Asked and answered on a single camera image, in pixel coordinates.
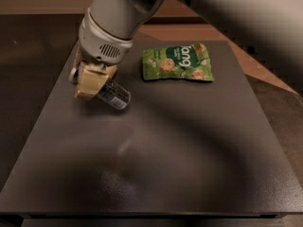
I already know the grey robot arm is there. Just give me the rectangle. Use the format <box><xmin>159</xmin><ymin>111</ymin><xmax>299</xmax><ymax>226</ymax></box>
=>
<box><xmin>79</xmin><ymin>0</ymin><xmax>303</xmax><ymax>94</ymax></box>

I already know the green snack bag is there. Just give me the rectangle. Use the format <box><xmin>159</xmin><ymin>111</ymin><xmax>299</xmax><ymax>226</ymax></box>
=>
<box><xmin>142</xmin><ymin>42</ymin><xmax>215</xmax><ymax>82</ymax></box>

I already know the redbull can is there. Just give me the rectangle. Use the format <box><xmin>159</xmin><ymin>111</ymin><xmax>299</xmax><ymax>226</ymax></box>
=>
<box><xmin>97</xmin><ymin>79</ymin><xmax>131</xmax><ymax>110</ymax></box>

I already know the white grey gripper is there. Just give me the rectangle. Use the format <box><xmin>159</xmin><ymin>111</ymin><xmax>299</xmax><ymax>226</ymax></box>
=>
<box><xmin>68</xmin><ymin>8</ymin><xmax>134</xmax><ymax>99</ymax></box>

